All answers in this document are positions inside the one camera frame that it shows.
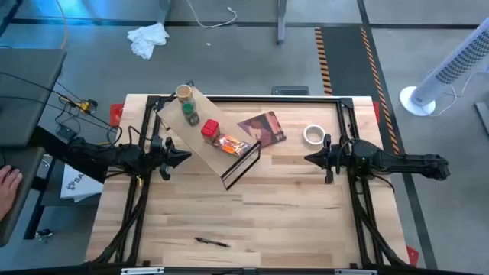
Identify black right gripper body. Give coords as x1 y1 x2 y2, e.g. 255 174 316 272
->
331 139 351 175

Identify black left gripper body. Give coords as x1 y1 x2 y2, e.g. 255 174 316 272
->
149 135 170 173

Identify wooden shelf with black legs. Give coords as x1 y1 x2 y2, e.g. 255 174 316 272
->
156 80 263 191

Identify red small box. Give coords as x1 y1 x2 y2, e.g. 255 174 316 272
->
200 118 222 145

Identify spice jar with green lid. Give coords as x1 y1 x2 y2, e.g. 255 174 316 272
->
181 102 201 128

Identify orange and brown spice packet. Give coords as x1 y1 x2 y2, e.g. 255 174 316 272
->
213 134 252 157

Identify spice jar with tan lid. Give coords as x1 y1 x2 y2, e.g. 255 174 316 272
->
175 84 196 107

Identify white tape roll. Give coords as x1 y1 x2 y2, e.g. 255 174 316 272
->
303 124 326 146

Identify colourful printed book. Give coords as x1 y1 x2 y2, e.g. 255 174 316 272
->
236 111 287 149

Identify grey floor outlet box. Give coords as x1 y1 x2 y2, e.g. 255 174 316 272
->
271 86 309 96

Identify white bag with black logo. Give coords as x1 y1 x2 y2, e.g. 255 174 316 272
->
60 163 105 202

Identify black pen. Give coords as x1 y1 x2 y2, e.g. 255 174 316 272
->
194 237 232 248

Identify black power adapter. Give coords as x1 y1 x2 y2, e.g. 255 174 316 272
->
56 125 79 141

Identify black mat with hazard stripes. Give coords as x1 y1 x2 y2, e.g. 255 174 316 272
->
313 25 401 157

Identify crumpled white cloth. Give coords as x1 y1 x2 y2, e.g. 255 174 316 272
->
127 22 170 60

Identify grey table leg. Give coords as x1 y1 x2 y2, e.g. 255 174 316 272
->
157 0 172 26
276 0 288 45

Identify grey desk top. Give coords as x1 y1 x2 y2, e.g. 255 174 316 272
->
0 147 46 248
0 48 68 148

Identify white tower fan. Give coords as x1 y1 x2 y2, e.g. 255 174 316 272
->
399 26 489 118

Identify person's hand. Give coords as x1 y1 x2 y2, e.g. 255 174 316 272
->
0 164 24 222

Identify yellow cable connector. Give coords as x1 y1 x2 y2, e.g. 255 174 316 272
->
78 99 99 115

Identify black desk leg frame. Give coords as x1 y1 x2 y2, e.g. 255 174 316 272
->
23 125 108 241

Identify white cable with plug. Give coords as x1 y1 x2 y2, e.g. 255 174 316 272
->
186 0 238 30

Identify white fan cable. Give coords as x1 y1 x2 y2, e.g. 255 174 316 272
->
427 68 489 118

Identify thin black desk cable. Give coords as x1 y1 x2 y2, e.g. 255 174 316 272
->
0 70 115 131

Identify orange cable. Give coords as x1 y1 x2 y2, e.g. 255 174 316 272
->
56 0 69 50

